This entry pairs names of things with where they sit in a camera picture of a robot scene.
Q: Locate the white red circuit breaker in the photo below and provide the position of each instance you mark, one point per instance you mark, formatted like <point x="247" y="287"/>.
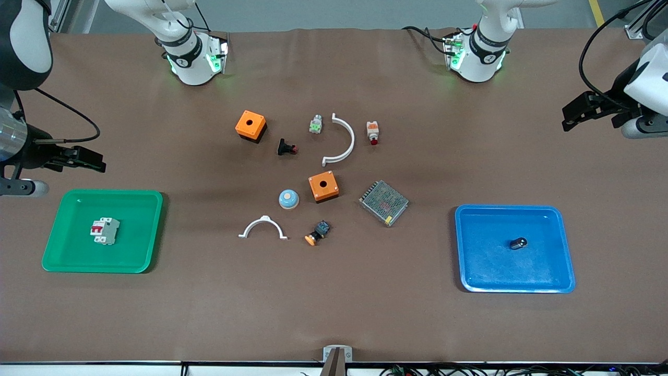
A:
<point x="107" y="230"/>

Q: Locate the grey metal camera bracket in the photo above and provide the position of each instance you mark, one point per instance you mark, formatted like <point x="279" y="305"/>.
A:
<point x="327" y="350"/>

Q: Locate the metal mesh power supply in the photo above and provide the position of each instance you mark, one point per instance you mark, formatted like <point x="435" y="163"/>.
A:
<point x="383" y="201"/>

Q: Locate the aluminium frame profile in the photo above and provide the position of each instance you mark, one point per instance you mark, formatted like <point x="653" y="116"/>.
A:
<point x="58" y="15"/>
<point x="634" y="32"/>

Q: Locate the orange button box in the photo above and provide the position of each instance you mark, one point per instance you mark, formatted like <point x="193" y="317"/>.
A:
<point x="330" y="191"/>
<point x="255" y="128"/>

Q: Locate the brown table mat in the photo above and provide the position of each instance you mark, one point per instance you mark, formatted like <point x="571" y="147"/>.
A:
<point x="334" y="292"/>

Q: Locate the table edge strip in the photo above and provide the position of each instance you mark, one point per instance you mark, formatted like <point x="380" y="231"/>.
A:
<point x="104" y="369"/>

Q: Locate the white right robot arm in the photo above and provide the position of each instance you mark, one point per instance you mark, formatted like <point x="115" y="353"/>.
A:
<point x="190" y="62"/>

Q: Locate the blue dome buzzer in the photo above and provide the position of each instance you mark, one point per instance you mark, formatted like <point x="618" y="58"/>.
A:
<point x="288" y="199"/>

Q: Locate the green plastic tray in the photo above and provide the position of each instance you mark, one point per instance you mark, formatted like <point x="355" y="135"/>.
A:
<point x="68" y="245"/>

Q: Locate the black red push button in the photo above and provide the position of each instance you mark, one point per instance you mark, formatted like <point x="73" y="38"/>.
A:
<point x="283" y="147"/>

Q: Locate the orange blue push button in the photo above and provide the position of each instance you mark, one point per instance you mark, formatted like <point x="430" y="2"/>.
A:
<point x="321" y="228"/>

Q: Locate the green white switch module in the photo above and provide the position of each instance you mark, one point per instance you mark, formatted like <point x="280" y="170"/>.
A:
<point x="315" y="125"/>

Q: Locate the small white arch bracket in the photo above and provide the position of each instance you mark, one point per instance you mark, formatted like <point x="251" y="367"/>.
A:
<point x="265" y="219"/>

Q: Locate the large white curved bracket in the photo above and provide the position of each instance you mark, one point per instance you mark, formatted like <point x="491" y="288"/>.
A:
<point x="352" y="138"/>

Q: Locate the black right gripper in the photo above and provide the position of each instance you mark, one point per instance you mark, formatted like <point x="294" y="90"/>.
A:
<point x="35" y="153"/>

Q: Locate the black cylindrical capacitor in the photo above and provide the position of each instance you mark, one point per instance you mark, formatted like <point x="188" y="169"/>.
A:
<point x="519" y="243"/>

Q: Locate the blue plastic tray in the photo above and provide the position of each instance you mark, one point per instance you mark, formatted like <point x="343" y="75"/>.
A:
<point x="490" y="261"/>

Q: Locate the orange button box upper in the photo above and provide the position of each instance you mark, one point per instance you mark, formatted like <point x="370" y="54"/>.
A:
<point x="255" y="128"/>

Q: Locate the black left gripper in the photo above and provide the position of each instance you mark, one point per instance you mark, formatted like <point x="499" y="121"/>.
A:
<point x="619" y="99"/>

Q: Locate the white orange red indicator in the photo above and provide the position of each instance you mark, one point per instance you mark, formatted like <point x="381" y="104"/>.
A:
<point x="372" y="129"/>

